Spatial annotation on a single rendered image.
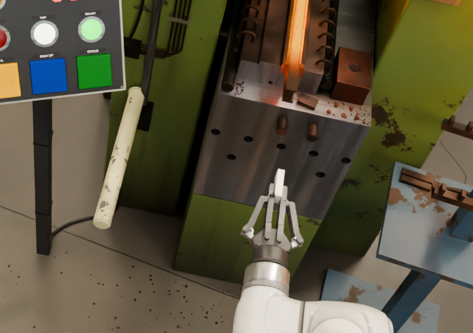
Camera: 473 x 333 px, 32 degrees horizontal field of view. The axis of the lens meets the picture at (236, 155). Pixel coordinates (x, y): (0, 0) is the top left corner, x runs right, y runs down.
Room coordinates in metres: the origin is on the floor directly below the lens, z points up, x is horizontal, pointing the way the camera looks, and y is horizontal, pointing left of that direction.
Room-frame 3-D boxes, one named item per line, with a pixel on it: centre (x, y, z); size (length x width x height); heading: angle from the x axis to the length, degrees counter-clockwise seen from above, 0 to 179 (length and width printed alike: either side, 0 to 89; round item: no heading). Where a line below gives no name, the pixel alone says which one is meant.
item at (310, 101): (1.34, -0.13, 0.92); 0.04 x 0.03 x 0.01; 83
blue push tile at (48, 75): (1.11, 0.44, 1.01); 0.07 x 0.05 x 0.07; 121
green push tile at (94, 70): (1.16, 0.36, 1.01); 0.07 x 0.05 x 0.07; 121
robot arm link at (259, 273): (0.79, -0.13, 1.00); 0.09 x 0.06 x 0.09; 96
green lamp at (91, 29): (1.20, 0.38, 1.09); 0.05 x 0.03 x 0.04; 96
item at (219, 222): (1.59, -0.07, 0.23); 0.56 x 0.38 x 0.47; 6
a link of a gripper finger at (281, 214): (0.93, -0.13, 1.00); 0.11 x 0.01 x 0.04; 5
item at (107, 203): (1.24, 0.29, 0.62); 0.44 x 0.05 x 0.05; 6
